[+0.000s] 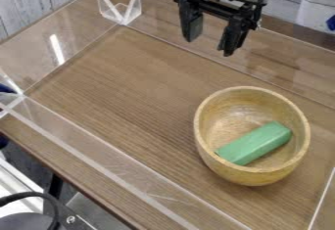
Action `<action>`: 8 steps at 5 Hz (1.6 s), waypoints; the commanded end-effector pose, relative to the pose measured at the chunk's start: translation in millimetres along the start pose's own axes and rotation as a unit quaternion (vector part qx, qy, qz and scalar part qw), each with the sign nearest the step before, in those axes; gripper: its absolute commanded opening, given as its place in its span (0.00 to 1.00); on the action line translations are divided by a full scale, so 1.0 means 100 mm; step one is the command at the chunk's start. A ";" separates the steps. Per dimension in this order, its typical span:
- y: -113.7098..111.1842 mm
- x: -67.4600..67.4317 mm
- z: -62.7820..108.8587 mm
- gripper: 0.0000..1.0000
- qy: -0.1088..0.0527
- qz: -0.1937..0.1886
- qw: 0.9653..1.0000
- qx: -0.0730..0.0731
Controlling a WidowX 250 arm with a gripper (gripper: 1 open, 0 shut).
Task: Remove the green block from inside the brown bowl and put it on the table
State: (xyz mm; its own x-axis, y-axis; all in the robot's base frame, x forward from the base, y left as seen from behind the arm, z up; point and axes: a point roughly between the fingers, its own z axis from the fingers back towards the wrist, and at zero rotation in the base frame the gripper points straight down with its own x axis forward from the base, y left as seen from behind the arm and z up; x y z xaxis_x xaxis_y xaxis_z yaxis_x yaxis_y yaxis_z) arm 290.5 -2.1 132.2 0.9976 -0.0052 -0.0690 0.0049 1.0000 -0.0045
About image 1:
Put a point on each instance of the light wooden bowl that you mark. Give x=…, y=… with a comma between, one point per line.
x=227, y=115

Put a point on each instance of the green rectangular block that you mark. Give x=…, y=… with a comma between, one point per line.
x=255, y=144

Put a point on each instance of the black table leg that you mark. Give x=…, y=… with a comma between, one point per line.
x=55, y=186

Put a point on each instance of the clear acrylic wall panel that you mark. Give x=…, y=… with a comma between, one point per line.
x=149, y=202

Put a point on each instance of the white container background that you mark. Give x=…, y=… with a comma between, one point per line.
x=316, y=15

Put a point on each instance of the clear acrylic corner bracket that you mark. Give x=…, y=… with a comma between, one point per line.
x=120, y=13

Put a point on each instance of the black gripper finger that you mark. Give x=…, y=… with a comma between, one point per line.
x=191, y=19
x=234, y=35

